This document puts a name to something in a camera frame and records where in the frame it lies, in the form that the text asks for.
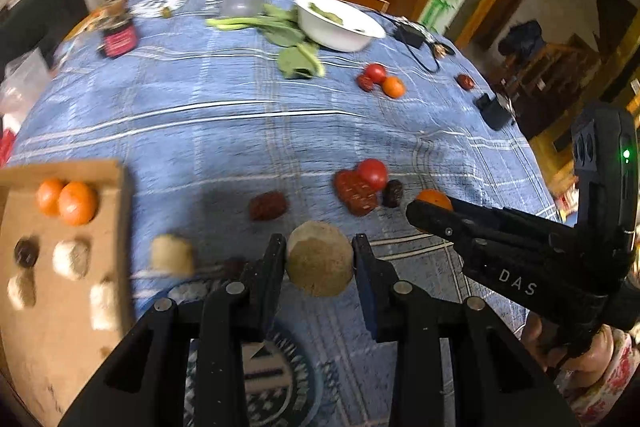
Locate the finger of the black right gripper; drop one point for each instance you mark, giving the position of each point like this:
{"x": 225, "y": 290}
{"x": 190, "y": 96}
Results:
{"x": 500, "y": 209}
{"x": 432, "y": 219}

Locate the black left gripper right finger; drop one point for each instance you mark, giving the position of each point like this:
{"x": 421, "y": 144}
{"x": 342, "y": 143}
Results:
{"x": 375, "y": 279}

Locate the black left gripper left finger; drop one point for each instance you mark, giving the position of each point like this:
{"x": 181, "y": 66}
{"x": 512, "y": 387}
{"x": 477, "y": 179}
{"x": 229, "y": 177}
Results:
{"x": 263, "y": 279}

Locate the dark date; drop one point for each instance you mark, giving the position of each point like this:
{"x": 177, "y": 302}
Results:
{"x": 26, "y": 252}
{"x": 392, "y": 194}

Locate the large round beige cake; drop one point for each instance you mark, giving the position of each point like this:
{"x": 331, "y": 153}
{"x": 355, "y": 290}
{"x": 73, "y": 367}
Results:
{"x": 319, "y": 259}

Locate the large wrinkled red date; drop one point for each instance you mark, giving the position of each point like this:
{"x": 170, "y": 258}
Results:
{"x": 358, "y": 196}

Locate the beige cake cube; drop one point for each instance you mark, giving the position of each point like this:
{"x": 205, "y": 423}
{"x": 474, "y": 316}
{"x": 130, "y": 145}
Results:
{"x": 172, "y": 255}
{"x": 103, "y": 306}

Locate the beige cake cylinder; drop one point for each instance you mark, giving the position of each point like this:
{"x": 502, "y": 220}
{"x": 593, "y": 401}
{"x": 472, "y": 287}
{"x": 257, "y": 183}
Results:
{"x": 71, "y": 259}

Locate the small beige cake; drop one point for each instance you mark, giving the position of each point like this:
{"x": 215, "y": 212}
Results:
{"x": 22, "y": 290}

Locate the red tomato centre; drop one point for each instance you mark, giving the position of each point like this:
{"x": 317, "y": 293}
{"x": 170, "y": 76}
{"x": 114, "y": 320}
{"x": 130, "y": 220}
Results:
{"x": 373, "y": 172}

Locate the red tomato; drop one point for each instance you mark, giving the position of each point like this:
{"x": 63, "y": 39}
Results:
{"x": 373, "y": 172}
{"x": 376, "y": 72}

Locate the black device table edge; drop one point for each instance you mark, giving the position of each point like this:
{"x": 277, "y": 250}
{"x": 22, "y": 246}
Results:
{"x": 497, "y": 111}

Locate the far red tomato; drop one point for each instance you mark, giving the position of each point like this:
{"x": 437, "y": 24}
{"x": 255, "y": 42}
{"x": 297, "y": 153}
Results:
{"x": 376, "y": 72}

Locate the blue plaid tablecloth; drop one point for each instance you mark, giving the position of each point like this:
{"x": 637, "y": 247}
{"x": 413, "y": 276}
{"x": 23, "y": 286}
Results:
{"x": 204, "y": 121}

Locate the keys on table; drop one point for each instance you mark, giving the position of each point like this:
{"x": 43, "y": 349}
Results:
{"x": 439, "y": 51}

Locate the black power adapter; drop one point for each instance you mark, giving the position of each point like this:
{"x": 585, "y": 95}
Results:
{"x": 409, "y": 35}

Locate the cardboard tray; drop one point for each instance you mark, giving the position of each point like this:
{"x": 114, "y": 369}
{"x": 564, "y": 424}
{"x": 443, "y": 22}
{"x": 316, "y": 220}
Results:
{"x": 49, "y": 351}

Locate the green leafy vegetable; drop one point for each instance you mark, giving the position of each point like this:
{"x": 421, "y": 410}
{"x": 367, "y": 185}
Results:
{"x": 298, "y": 56}

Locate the white bowl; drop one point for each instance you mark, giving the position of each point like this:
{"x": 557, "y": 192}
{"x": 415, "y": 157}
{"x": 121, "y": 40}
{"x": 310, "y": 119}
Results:
{"x": 337, "y": 25}

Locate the red label jar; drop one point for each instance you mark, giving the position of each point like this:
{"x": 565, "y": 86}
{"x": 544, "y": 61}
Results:
{"x": 118, "y": 35}

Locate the small green olive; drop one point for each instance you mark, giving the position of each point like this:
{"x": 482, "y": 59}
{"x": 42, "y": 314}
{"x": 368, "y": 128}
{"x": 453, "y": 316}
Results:
{"x": 166, "y": 12}

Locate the red plastic bag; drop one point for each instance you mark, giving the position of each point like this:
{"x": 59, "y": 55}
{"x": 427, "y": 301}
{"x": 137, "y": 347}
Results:
{"x": 6, "y": 146}

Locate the clear plastic bag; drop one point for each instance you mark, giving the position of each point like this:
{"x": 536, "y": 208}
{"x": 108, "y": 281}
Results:
{"x": 25, "y": 80}

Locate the black sofa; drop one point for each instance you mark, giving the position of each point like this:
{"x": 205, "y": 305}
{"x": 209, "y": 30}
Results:
{"x": 41, "y": 24}

